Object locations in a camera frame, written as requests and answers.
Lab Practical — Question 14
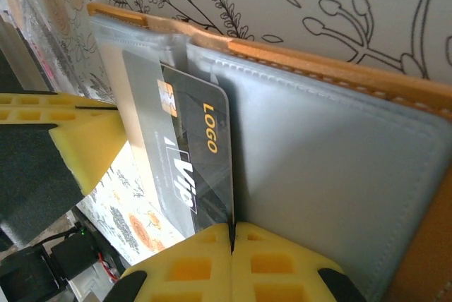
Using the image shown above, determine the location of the clear acrylic box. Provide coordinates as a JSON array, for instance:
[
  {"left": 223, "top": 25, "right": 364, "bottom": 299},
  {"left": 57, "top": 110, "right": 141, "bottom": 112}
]
[{"left": 0, "top": 0, "right": 92, "bottom": 101}]

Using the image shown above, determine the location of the orange leather card holder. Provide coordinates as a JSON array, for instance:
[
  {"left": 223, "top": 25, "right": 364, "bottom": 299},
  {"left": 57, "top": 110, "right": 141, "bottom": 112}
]
[{"left": 86, "top": 1, "right": 452, "bottom": 302}]

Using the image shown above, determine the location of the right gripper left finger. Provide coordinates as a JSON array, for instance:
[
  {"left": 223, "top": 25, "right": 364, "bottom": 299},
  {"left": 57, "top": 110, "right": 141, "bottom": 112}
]
[{"left": 119, "top": 222, "right": 234, "bottom": 302}]

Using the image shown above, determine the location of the black VIP card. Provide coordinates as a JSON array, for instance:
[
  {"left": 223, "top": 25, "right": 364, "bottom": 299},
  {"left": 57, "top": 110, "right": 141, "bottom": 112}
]
[{"left": 121, "top": 49, "right": 236, "bottom": 239}]

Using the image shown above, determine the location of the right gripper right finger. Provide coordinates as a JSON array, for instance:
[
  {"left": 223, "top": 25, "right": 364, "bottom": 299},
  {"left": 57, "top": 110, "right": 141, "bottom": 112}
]
[{"left": 231, "top": 222, "right": 368, "bottom": 302}]

